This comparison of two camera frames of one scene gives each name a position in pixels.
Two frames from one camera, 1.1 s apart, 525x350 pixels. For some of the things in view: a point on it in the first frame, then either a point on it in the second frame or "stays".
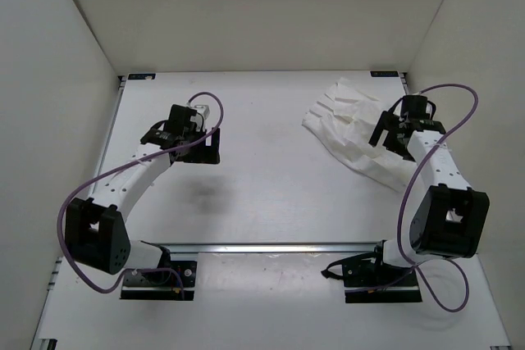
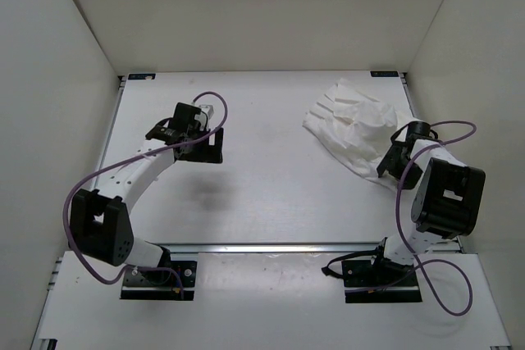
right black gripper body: (394, 145) to (411, 175)
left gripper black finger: (202, 153) stays
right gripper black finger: (384, 125) to (394, 161)
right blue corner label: (385, 74) stays
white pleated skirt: (344, 120) stays
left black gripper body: (194, 132) stays
